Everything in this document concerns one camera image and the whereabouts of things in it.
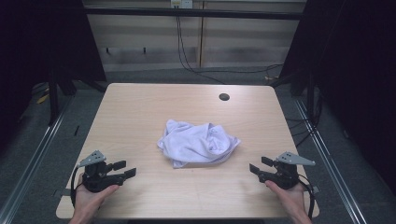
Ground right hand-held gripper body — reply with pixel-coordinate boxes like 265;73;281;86
257;151;316;190

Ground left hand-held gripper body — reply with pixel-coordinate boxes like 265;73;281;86
77;149;127;193

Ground white patterned towel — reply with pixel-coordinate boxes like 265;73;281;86
156;119;242;170

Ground person's left hand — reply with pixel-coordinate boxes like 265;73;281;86
74;174;120;220

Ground person's right hand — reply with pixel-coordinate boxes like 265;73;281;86
264;179;307;218

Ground black metal stand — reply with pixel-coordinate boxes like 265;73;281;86
305;73;317;125
48;69;61;127

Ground black curtain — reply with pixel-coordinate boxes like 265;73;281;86
0;0;107;152
278;0;396;195

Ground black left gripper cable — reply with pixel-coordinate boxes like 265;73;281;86
70;166;84;209

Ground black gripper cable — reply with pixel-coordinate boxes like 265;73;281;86
297;174;316;220
70;166;84;209

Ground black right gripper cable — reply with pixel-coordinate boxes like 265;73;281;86
297;174;316;220

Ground black floor cables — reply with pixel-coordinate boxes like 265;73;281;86
285;90;323;149

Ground metal floor rail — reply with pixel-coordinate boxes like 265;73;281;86
293;97;369;224
0;92;75;224

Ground black hanging wall cable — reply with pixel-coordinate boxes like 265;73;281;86
175;15;285;85

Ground black horizontal frame bar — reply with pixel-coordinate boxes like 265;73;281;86
83;7;305;21

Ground white wall outlet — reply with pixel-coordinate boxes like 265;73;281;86
170;0;194;9

